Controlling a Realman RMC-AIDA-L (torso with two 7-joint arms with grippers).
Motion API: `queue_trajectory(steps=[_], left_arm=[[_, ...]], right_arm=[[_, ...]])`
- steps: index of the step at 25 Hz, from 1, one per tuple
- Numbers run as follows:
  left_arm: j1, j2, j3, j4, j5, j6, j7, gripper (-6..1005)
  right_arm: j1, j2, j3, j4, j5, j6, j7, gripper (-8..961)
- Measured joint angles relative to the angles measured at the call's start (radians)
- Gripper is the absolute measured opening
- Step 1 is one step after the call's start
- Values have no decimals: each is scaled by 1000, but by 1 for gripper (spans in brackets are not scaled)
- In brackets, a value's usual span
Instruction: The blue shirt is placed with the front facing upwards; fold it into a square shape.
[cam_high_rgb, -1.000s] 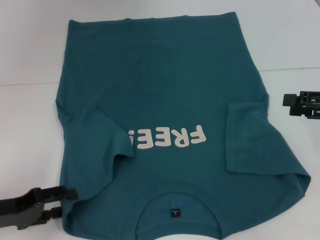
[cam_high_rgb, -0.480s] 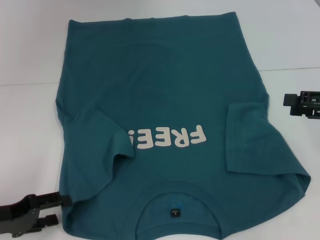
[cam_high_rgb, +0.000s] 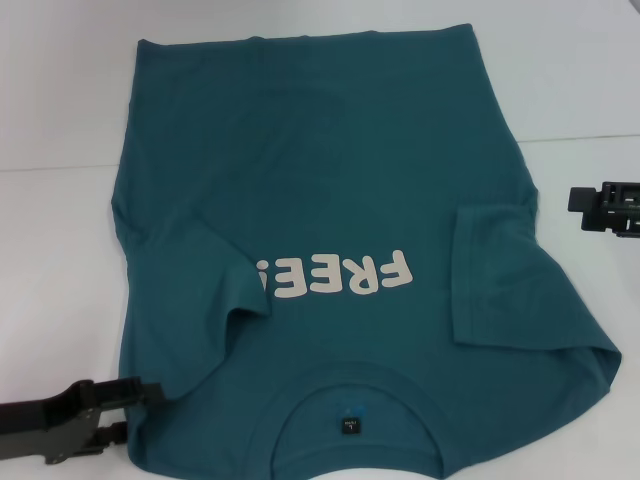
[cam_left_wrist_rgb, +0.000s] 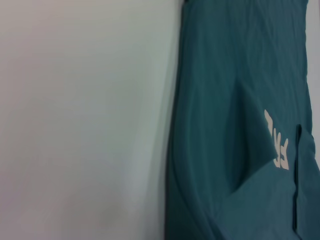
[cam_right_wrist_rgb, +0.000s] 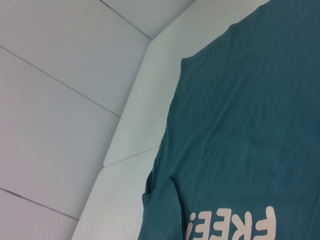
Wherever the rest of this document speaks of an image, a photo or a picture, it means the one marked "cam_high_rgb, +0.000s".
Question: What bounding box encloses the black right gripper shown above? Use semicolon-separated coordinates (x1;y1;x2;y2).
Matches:
567;181;640;239

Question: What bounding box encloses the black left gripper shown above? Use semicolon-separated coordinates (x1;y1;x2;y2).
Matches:
0;380;166;454

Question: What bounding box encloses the teal t-shirt with FREE print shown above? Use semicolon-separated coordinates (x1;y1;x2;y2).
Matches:
109;22;624;480

